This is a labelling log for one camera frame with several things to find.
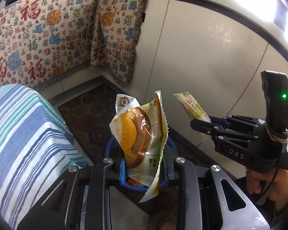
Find small green white wrapper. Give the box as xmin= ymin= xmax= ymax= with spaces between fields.
xmin=173 ymin=91 xmax=211 ymax=142

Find yellow green bread bag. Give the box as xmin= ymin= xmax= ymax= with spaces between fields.
xmin=109 ymin=90 xmax=168 ymax=203

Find blue trash basket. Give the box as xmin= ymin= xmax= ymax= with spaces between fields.
xmin=105 ymin=137 xmax=177 ymax=193

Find person's right hand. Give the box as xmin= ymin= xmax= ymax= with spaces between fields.
xmin=245 ymin=166 xmax=288 ymax=211

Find striped blue tablecloth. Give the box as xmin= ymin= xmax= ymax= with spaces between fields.
xmin=0 ymin=84 xmax=87 ymax=229

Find white lower cabinets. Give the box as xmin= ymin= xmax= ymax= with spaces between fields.
xmin=103 ymin=0 xmax=288 ymax=180

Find hexagon pattern floor mat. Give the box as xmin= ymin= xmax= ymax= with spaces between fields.
xmin=58 ymin=83 xmax=178 ymax=214

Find patterned fu character cloth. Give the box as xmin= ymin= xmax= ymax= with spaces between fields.
xmin=0 ymin=0 xmax=147 ymax=89

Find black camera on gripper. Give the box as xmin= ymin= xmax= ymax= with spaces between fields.
xmin=261 ymin=70 xmax=288 ymax=138

